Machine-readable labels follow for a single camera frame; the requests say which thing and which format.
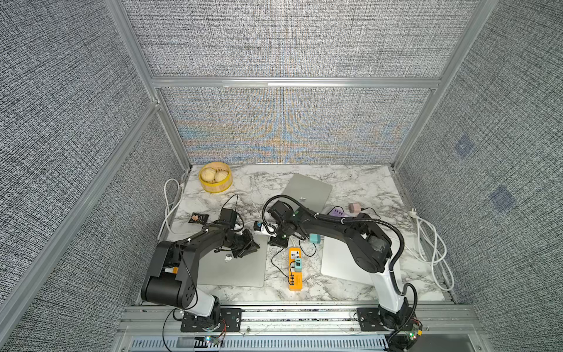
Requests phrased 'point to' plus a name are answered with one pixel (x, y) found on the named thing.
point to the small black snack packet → (198, 218)
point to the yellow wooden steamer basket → (216, 186)
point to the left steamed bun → (208, 174)
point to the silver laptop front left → (219, 267)
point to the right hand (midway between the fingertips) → (271, 233)
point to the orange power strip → (295, 282)
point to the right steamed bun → (220, 175)
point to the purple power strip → (337, 212)
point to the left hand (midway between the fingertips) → (262, 245)
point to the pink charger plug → (354, 207)
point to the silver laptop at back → (313, 194)
